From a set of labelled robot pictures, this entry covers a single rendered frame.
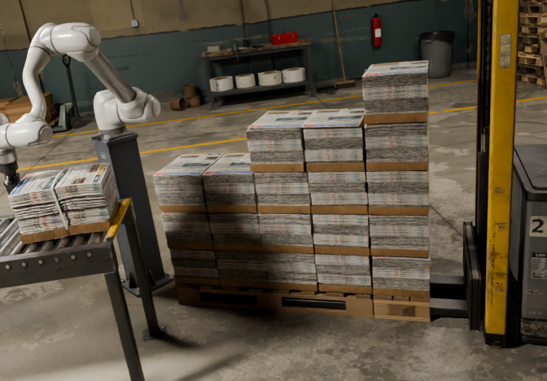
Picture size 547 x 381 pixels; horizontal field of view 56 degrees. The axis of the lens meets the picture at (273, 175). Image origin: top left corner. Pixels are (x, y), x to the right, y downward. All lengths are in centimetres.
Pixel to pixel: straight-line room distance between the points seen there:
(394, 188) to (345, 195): 24
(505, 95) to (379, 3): 760
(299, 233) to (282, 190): 25
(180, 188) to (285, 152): 64
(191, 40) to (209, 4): 67
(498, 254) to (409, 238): 43
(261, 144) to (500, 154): 110
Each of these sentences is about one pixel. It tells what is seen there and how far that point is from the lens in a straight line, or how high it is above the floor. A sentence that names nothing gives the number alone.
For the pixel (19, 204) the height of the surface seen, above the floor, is 98.
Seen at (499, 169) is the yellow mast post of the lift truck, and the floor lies 90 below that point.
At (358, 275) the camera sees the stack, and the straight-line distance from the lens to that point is 278.
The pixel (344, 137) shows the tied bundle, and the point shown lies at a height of 100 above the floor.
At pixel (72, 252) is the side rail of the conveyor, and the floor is 79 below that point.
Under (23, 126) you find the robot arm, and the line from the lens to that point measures 233.
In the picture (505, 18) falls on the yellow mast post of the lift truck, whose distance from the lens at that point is 219.
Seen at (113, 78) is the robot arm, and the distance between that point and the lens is 282.
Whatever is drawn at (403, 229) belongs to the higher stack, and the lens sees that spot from 262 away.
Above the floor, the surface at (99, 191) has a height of 99.
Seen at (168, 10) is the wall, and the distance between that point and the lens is 934.
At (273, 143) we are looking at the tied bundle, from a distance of 257.
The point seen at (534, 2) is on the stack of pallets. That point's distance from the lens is 860.
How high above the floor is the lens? 168
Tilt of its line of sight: 19 degrees down
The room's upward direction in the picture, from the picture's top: 7 degrees counter-clockwise
